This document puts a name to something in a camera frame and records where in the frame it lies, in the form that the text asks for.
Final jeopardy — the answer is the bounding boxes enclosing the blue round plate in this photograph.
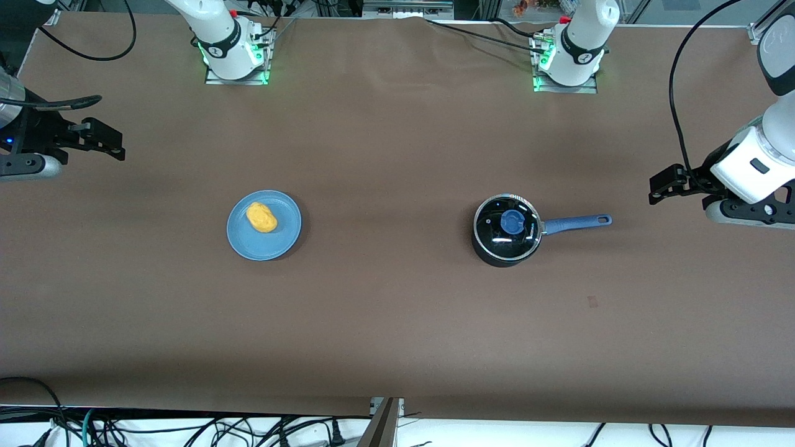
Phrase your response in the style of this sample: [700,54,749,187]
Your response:
[227,190,302,261]

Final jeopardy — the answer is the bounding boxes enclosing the silver aluminium rail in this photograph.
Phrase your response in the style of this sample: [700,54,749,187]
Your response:
[362,0,455,19]

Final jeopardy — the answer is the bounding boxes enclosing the black cable across table cover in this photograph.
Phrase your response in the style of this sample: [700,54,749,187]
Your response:
[425,17,548,54]

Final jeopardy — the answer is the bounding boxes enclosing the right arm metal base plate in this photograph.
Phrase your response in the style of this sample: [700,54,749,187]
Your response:
[205,25,272,86]

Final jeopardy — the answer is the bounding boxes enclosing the brown table cover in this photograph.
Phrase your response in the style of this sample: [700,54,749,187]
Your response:
[0,11,795,428]

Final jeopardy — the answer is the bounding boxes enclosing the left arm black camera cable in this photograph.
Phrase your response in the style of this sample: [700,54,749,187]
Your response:
[669,0,786,187]

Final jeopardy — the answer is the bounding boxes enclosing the yellow potato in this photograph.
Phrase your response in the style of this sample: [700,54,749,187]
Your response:
[246,202,278,233]

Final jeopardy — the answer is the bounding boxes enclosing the black pot with blue handle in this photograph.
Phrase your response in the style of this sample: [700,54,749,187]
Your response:
[471,194,613,268]

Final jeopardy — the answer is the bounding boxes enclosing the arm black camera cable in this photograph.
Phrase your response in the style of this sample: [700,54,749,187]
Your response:
[0,0,137,112]
[669,0,786,187]

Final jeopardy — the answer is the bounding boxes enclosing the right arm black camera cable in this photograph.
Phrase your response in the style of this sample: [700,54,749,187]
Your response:
[0,0,137,112]

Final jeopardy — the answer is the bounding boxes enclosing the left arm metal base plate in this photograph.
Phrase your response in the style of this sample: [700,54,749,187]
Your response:
[531,31,598,94]

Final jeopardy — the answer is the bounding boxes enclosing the glass lid with blue knob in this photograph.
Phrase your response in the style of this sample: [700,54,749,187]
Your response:
[474,194,542,258]

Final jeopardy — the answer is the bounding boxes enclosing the black looped floor cable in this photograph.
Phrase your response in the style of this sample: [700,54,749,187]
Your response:
[0,376,70,447]

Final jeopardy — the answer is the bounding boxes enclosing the aluminium frame post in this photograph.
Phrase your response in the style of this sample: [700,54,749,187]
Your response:
[356,397,404,447]

